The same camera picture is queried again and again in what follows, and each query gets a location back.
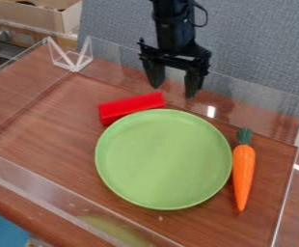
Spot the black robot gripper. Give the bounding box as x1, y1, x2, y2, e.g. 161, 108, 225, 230
137, 39, 210, 98

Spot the orange toy carrot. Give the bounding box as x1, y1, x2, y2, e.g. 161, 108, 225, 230
232, 127, 254, 212

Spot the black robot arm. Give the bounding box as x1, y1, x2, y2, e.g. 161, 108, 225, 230
137, 0, 210, 98

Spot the red wedge block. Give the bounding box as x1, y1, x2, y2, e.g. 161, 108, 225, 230
97, 92, 165, 125

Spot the green round plate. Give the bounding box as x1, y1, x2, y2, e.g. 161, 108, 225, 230
93, 109, 232, 210

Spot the cardboard box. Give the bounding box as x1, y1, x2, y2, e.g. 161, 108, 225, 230
0, 0, 82, 33

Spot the wooden shelf with knob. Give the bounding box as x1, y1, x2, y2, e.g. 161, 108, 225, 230
0, 19, 77, 65

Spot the black cable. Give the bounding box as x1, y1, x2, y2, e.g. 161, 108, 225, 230
186, 0, 209, 29

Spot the clear acrylic enclosure wall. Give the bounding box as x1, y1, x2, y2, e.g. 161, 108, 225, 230
0, 38, 299, 247

